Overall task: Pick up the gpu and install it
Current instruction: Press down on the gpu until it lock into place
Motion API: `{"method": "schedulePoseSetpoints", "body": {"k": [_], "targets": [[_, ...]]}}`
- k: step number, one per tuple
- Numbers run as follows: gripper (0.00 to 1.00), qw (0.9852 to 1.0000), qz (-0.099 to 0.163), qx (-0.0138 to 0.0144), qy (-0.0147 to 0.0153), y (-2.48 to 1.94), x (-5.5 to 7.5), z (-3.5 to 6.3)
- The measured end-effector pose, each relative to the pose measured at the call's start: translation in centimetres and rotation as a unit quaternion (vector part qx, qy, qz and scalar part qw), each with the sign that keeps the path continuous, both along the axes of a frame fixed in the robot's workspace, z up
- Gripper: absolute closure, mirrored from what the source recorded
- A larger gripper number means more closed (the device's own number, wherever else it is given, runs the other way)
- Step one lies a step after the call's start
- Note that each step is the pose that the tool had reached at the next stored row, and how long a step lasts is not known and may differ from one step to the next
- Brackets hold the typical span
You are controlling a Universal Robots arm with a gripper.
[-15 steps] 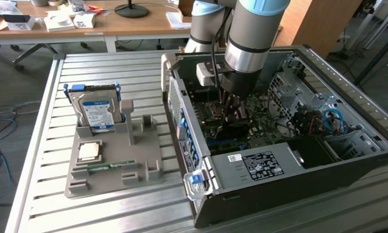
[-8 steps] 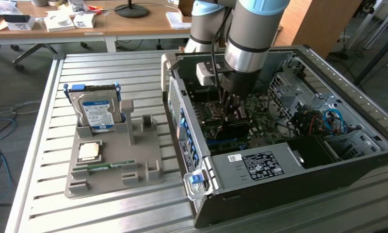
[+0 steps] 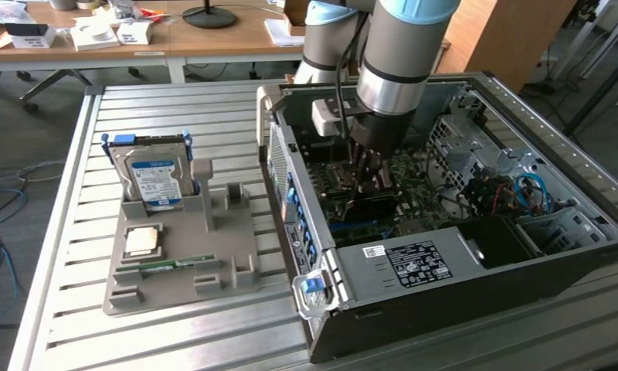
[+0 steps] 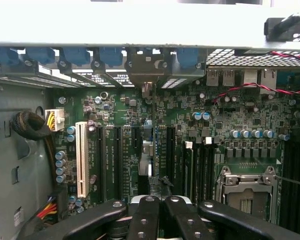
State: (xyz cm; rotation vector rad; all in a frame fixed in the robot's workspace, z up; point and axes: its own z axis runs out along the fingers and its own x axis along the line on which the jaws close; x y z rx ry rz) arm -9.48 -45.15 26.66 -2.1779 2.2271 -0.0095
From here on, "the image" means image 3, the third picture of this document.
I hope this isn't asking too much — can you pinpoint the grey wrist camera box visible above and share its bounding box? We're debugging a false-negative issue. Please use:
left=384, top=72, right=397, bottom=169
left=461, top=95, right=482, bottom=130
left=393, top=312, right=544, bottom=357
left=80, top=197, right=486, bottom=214
left=312, top=98, right=366, bottom=137

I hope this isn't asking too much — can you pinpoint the black metal leg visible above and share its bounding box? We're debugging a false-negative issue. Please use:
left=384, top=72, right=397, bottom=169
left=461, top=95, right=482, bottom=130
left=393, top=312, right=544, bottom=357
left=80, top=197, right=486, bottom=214
left=564, top=57, right=618, bottom=136

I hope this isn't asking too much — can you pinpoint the flat white box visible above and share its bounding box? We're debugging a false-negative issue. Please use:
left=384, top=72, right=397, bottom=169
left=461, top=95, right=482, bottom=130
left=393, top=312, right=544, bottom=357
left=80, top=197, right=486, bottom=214
left=71, top=15, right=121, bottom=52

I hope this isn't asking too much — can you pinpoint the clear plastic bag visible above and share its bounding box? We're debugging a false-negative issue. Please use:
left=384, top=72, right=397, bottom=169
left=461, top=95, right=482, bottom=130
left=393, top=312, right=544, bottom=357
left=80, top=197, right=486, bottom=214
left=0, top=0, right=35, bottom=25

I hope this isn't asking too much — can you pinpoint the open black PC case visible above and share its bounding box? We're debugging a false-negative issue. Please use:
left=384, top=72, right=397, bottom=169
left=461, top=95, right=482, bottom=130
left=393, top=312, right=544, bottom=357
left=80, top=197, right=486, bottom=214
left=256, top=70, right=618, bottom=364

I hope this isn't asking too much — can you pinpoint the black wire bundle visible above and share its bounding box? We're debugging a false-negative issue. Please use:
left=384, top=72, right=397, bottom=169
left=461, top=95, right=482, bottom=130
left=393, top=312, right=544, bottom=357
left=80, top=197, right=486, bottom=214
left=461, top=173, right=512, bottom=217

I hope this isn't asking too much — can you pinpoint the black lamp base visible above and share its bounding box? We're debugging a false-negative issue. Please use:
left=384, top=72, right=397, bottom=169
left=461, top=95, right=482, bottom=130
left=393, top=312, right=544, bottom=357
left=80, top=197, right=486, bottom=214
left=181, top=0, right=238, bottom=30

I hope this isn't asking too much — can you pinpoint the grey parts rack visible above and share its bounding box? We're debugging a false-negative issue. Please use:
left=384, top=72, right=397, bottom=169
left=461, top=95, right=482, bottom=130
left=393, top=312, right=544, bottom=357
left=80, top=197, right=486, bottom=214
left=101, top=157, right=265, bottom=318

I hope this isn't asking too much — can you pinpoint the white tape roll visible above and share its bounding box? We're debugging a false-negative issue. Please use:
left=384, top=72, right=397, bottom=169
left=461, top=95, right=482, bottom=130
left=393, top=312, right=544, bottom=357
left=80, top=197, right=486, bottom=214
left=80, top=21, right=116, bottom=42

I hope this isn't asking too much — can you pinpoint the clear packaging pile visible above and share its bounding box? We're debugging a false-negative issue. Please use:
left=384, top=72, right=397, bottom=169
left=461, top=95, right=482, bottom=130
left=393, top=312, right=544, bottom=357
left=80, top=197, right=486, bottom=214
left=105, top=0, right=140, bottom=20

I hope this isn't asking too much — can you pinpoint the green RAM stick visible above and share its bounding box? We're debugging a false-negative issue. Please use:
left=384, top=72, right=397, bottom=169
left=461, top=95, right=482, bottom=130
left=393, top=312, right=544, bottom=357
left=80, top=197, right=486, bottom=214
left=116, top=254, right=218, bottom=274

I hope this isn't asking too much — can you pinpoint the blue floor cable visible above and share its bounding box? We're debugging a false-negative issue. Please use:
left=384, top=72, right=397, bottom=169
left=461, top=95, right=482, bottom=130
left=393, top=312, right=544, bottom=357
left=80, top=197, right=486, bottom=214
left=0, top=175, right=29, bottom=332

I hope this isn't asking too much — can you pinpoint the small white box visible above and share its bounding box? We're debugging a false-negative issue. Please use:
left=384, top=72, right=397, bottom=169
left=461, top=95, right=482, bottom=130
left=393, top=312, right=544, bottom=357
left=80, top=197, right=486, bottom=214
left=116, top=22, right=155, bottom=46

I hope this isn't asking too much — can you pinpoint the white desk frame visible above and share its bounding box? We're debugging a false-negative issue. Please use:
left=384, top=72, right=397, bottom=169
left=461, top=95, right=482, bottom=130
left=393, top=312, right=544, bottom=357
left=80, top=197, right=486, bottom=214
left=545, top=0, right=618, bottom=109

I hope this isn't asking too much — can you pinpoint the blue case release latch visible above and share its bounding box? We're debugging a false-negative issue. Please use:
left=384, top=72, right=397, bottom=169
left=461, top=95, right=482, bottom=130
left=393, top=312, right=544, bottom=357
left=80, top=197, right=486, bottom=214
left=297, top=278, right=325, bottom=298

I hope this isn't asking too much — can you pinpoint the grey floor cable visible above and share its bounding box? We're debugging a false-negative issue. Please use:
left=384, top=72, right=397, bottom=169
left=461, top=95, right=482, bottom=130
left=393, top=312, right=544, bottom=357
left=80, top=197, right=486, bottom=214
left=0, top=160, right=67, bottom=183

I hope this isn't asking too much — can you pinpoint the green motherboard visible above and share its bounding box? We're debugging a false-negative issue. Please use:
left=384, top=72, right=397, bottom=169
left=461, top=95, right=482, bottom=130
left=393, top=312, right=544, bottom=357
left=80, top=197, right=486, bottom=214
left=306, top=137, right=460, bottom=248

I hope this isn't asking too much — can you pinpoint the white paper stack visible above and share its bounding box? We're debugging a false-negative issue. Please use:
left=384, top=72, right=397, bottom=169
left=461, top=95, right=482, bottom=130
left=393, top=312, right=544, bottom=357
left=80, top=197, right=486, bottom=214
left=264, top=18, right=306, bottom=48

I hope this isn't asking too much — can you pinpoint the brown cardboard box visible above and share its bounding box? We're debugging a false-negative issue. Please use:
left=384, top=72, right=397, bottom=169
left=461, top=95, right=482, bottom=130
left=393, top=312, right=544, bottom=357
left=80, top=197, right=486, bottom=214
left=282, top=0, right=312, bottom=27

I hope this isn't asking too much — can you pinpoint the black graphics card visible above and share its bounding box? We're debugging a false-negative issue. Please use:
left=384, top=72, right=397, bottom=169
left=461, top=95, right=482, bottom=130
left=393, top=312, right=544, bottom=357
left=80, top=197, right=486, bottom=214
left=329, top=191, right=398, bottom=225

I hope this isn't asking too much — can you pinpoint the grey power supply unit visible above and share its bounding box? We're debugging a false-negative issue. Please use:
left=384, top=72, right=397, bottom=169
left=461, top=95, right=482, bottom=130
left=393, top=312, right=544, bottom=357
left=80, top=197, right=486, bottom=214
left=333, top=226, right=484, bottom=303

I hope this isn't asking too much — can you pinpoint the orange item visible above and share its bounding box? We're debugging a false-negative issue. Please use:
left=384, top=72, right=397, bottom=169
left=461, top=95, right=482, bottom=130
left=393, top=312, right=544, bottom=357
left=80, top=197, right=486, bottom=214
left=137, top=6, right=169, bottom=23

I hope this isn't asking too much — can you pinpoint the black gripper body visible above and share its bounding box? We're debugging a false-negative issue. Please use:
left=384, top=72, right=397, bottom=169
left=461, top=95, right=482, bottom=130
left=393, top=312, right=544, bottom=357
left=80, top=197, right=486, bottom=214
left=349, top=110, right=418, bottom=158

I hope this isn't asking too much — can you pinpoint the CPU chip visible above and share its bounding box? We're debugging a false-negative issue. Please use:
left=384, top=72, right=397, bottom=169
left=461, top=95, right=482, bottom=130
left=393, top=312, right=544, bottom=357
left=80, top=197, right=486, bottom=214
left=123, top=226, right=161, bottom=258

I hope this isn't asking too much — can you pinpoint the blue expansion slot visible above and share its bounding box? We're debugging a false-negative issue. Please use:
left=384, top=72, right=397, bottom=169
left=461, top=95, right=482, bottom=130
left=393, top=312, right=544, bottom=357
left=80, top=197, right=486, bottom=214
left=332, top=218, right=381, bottom=231

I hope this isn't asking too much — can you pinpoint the white box with black lid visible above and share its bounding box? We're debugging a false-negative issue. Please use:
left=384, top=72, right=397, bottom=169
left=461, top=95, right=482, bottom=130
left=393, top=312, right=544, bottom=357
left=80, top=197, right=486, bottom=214
left=3, top=22, right=57, bottom=50

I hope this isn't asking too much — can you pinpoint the light wooden desk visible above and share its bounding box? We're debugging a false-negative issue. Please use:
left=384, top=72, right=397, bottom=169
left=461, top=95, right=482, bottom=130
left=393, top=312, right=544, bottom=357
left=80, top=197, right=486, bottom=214
left=0, top=0, right=172, bottom=114
left=168, top=0, right=452, bottom=84

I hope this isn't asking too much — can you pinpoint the hard disk with blue caddy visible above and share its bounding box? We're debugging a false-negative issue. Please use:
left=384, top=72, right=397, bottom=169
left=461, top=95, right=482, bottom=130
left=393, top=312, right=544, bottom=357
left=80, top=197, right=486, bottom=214
left=100, top=130, right=201, bottom=212

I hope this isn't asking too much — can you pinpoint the wooden cabinet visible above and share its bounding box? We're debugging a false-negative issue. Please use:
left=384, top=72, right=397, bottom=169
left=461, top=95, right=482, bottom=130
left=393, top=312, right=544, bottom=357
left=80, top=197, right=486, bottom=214
left=434, top=0, right=581, bottom=94

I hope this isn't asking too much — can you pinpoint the blue disk wire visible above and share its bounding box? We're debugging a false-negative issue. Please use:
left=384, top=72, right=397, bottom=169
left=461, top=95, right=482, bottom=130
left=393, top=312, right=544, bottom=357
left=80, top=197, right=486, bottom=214
left=512, top=172, right=557, bottom=217

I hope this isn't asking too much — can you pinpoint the metal CPU socket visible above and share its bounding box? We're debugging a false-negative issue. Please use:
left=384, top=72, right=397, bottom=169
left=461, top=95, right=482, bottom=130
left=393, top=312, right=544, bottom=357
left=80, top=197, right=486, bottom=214
left=325, top=160, right=365, bottom=192

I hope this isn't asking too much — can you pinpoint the orange red wire bundle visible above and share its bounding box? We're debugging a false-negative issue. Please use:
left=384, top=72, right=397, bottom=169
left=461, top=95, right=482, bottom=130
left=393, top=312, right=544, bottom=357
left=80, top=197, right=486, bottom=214
left=486, top=180, right=548, bottom=217

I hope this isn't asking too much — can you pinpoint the black camera cable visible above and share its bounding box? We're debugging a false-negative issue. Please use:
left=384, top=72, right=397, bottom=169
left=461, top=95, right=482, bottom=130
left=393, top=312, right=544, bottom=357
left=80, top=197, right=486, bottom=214
left=336, top=11, right=368, bottom=141

